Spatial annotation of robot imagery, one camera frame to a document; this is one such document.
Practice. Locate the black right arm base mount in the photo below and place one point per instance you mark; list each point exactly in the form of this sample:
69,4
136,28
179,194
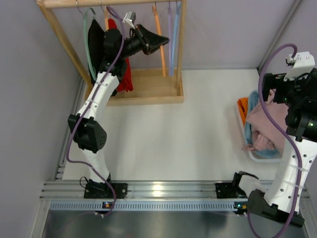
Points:
226,190

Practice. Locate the grey slotted cable duct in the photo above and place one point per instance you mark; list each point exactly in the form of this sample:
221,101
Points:
144,206

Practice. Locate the orange plastic hanger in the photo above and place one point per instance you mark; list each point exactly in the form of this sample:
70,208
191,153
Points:
156,16

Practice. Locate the purple plastic hanger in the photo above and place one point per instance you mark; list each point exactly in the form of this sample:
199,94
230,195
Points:
170,40

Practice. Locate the light orange hanger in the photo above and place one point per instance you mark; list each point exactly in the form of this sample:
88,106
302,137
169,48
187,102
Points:
104,9

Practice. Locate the black garment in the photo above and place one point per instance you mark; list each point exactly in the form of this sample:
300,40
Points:
96,50

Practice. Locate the wooden clothes rack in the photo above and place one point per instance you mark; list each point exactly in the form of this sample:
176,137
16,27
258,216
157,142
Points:
150,86

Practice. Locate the dusty pink trousers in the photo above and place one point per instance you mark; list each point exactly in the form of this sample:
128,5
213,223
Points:
264,134

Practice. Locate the mint green hanger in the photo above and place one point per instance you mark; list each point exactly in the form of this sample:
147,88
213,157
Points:
85,36

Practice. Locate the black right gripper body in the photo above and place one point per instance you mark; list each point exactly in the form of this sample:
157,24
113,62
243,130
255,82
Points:
268,83

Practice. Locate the white laundry basket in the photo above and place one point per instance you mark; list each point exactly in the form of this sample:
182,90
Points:
253,156

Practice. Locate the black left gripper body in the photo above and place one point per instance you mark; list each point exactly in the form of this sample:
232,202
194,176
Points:
144,40

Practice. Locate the light blue plastic hanger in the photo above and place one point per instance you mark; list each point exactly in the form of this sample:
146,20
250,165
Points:
175,32

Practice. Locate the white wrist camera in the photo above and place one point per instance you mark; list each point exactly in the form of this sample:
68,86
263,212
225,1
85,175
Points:
301,63
129,19

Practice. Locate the light blue garment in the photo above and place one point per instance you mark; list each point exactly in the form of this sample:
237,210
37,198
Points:
253,100

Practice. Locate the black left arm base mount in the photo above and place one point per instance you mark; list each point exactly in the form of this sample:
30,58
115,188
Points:
98,190

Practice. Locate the orange garment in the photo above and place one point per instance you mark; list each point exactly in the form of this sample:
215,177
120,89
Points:
242,104

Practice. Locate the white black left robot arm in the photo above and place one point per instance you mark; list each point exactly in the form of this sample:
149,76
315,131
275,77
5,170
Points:
85,128

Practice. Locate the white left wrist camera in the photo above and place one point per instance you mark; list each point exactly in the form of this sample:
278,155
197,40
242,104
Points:
129,19

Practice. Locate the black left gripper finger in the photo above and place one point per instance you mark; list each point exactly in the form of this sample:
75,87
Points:
150,49
153,40

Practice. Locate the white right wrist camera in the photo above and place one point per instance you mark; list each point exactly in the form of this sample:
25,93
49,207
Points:
301,63

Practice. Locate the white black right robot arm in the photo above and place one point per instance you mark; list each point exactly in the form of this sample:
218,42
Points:
280,202

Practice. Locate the red garment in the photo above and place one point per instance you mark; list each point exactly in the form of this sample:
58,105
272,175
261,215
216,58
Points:
126,84

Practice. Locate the aluminium mounting rail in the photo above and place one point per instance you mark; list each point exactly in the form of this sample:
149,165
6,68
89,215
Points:
182,150

